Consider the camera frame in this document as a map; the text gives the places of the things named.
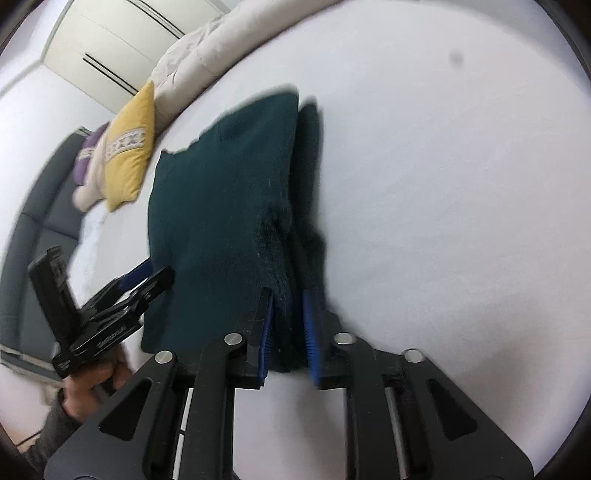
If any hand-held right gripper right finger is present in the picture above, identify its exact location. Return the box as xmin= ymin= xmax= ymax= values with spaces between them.
xmin=301 ymin=290 xmax=536 ymax=480

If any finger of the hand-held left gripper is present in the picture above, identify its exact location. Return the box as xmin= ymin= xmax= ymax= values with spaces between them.
xmin=95 ymin=267 xmax=175 ymax=326
xmin=81 ymin=256 xmax=155 ymax=312

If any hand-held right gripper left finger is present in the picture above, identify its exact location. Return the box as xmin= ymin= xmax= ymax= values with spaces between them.
xmin=44 ymin=287 xmax=278 ymax=480

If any dark green sweater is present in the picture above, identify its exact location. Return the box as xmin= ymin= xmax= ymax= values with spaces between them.
xmin=141 ymin=92 xmax=329 ymax=374

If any person's left forearm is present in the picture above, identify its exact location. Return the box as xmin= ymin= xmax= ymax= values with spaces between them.
xmin=18 ymin=391 xmax=95 ymax=476

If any person's left hand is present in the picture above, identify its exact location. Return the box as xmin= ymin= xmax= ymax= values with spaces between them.
xmin=62 ymin=344 xmax=134 ymax=422

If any grey padded headboard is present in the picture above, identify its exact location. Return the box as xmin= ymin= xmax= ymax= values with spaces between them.
xmin=0 ymin=128 xmax=91 ymax=348

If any yellow patterned pillow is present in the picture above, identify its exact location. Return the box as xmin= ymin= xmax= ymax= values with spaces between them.
xmin=102 ymin=80 xmax=157 ymax=213

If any purple patterned pillow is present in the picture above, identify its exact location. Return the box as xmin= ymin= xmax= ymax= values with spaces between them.
xmin=74 ymin=122 xmax=112 ymax=186

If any beige duvet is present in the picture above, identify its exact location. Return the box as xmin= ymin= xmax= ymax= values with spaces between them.
xmin=73 ymin=0 xmax=343 ymax=213

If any white wardrobe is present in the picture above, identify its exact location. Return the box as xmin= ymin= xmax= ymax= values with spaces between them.
xmin=41 ymin=0 xmax=232 ymax=114

